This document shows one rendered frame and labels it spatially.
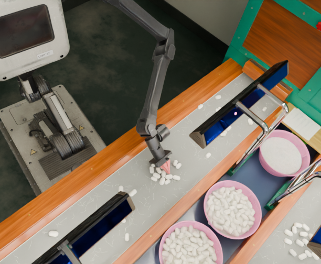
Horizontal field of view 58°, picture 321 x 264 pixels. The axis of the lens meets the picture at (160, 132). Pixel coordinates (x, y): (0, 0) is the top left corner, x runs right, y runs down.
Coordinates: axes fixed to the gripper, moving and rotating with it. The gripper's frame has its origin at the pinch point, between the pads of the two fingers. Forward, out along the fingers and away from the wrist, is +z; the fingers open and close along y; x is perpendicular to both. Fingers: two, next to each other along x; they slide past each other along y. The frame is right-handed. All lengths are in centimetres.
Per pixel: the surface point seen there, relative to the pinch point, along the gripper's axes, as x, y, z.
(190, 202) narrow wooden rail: -11.9, -2.9, 12.8
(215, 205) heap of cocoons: -15.1, 6.3, 20.8
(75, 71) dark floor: 147, 36, -56
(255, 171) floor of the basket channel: -12.6, 39.4, 26.2
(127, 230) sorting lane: -3.1, -31.2, 7.4
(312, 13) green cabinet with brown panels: -38, 83, -36
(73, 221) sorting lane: 8.9, -45.7, -6.0
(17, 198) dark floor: 103, -60, -1
